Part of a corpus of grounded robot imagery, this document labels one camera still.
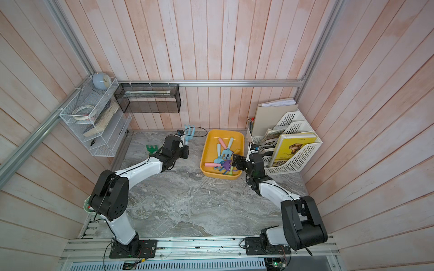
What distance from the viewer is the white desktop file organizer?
0.83 m

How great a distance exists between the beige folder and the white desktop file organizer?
0.01 meters

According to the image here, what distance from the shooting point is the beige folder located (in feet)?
3.04
